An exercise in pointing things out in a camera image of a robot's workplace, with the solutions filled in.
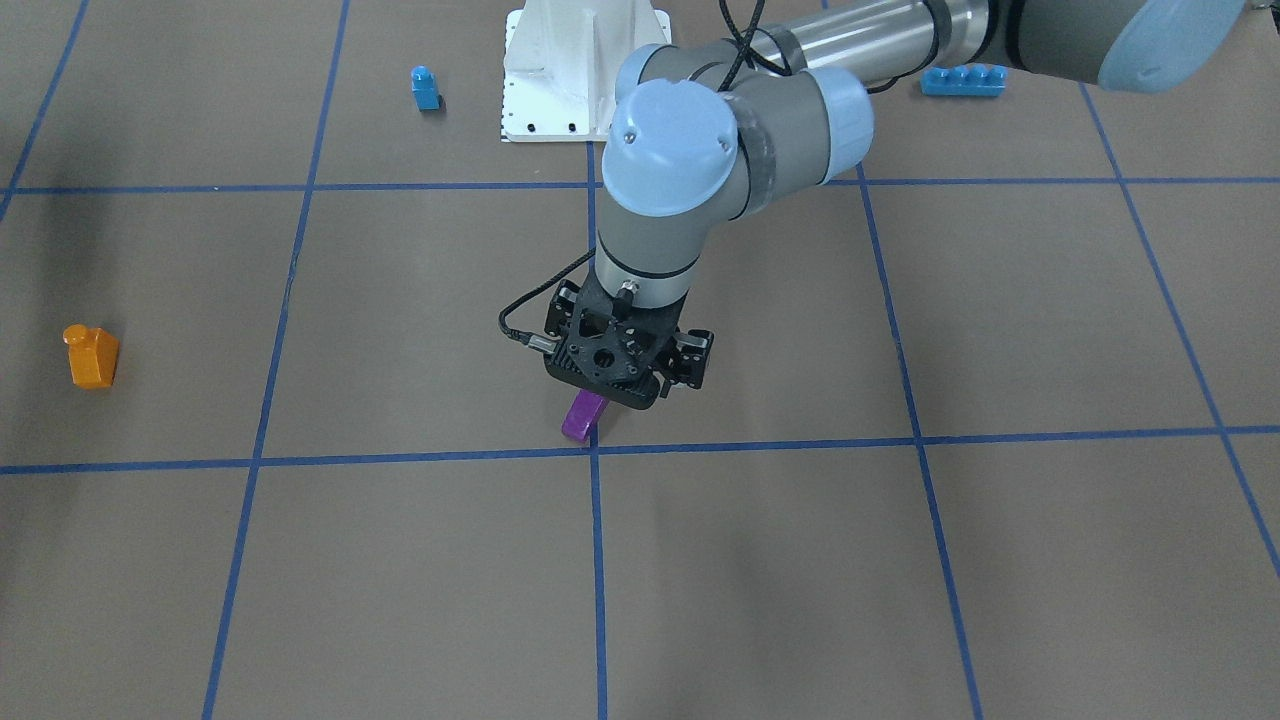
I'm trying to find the long blue four-stud brick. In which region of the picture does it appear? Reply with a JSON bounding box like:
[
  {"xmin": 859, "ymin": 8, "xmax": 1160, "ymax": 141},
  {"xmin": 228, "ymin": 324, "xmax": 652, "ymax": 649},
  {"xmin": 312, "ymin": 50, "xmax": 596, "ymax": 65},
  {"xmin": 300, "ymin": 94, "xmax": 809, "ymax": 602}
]
[{"xmin": 919, "ymin": 63, "xmax": 1009, "ymax": 97}]

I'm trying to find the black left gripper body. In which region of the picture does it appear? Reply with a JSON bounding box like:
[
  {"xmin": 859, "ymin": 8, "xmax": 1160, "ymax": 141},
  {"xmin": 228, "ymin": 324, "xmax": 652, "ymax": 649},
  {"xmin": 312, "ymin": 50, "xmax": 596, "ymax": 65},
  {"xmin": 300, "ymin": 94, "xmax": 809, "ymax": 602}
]
[{"xmin": 544, "ymin": 278, "xmax": 681, "ymax": 410}]

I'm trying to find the purple trapezoid block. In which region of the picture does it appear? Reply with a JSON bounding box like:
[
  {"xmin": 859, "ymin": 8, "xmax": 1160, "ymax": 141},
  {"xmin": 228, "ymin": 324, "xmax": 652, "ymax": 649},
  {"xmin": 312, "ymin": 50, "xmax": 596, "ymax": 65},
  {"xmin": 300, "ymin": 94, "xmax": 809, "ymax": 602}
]
[{"xmin": 559, "ymin": 389, "xmax": 611, "ymax": 445}]

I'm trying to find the small blue block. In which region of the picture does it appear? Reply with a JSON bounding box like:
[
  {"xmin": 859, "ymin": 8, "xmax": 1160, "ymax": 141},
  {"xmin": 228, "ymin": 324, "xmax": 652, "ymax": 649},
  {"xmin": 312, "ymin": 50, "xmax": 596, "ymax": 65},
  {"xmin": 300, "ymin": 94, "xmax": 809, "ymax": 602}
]
[{"xmin": 410, "ymin": 65, "xmax": 442, "ymax": 111}]

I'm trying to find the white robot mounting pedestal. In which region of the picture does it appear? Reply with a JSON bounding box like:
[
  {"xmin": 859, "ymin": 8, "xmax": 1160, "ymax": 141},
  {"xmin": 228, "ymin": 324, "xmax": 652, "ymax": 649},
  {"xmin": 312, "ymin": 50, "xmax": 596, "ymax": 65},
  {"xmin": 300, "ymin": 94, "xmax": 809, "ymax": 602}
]
[{"xmin": 500, "ymin": 1, "xmax": 672, "ymax": 143}]

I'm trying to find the orange trapezoid block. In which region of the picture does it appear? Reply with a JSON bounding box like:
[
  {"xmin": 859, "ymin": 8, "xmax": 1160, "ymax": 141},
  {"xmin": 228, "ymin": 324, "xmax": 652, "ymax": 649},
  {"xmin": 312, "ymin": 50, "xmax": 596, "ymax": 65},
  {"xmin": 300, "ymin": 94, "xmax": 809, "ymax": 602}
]
[{"xmin": 63, "ymin": 323, "xmax": 120, "ymax": 389}]

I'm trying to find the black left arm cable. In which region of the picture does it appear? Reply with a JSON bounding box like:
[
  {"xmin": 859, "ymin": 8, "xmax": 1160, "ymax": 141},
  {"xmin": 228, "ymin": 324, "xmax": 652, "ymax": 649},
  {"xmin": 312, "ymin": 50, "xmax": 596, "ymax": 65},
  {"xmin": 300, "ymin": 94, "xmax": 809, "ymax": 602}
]
[{"xmin": 498, "ymin": 249, "xmax": 596, "ymax": 354}]

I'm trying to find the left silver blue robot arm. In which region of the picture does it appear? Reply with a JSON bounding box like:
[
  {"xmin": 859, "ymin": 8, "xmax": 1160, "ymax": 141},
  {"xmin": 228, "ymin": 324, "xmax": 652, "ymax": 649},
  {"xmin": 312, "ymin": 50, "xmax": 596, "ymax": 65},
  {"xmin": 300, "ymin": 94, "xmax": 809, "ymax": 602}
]
[{"xmin": 508, "ymin": 1, "xmax": 1245, "ymax": 413}]

